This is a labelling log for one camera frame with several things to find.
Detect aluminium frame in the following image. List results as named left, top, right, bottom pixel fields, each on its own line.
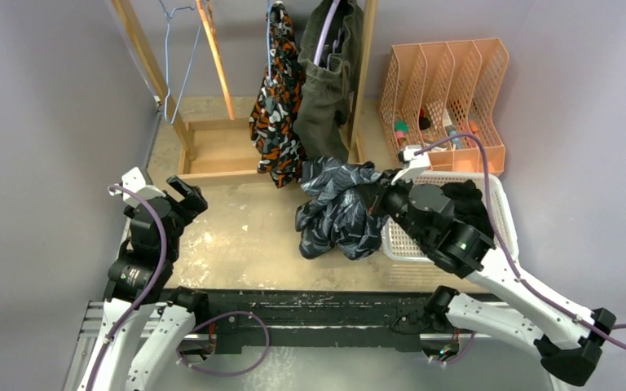
left=80, top=302, right=508, bottom=390

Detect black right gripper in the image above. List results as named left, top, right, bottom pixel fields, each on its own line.
left=357, top=169, right=430, bottom=248

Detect items in file organizer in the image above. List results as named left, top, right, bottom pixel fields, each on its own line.
left=394, top=109, right=480, bottom=152

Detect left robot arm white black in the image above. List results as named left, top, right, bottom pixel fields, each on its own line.
left=78, top=167, right=209, bottom=390

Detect dark leaf-print shorts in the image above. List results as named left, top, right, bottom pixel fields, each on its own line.
left=294, top=156, right=387, bottom=261

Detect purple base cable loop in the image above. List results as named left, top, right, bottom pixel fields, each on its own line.
left=174, top=310, right=271, bottom=378

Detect light blue wire hanger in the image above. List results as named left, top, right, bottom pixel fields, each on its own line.
left=156, top=0, right=203, bottom=126

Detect wooden clothes rack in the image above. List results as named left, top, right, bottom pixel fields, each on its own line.
left=110, top=0, right=380, bottom=187

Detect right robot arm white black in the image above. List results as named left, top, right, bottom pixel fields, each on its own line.
left=362, top=181, right=616, bottom=387

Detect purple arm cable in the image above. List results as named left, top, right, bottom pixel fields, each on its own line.
left=414, top=132, right=626, bottom=362
left=83, top=184, right=168, bottom=391

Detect purple plastic hanger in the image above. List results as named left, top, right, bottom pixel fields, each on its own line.
left=313, top=0, right=341, bottom=66

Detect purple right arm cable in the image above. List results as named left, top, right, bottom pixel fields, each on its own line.
left=414, top=132, right=626, bottom=362

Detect black shorts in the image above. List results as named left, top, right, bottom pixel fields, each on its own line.
left=441, top=180, right=495, bottom=239

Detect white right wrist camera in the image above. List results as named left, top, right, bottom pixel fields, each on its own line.
left=390, top=145, right=431, bottom=185

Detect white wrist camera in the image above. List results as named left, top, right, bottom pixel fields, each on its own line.
left=390, top=145, right=431, bottom=185
left=118, top=166, right=167, bottom=201

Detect orange plastic hanger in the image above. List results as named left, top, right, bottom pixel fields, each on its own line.
left=196, top=0, right=236, bottom=121

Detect orange camouflage shorts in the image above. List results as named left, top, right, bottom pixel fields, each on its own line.
left=249, top=1, right=306, bottom=188

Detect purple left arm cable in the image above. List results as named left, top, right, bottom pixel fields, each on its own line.
left=83, top=184, right=168, bottom=391

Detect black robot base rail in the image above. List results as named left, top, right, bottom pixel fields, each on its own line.
left=102, top=288, right=492, bottom=356

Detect white plastic basket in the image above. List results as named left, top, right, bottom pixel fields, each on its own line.
left=381, top=171, right=519, bottom=265

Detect orange plastic file organizer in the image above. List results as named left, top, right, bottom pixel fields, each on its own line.
left=377, top=37, right=509, bottom=176

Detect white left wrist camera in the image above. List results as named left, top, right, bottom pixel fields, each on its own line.
left=118, top=166, right=167, bottom=201

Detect olive green shorts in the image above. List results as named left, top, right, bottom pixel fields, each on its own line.
left=293, top=1, right=364, bottom=161

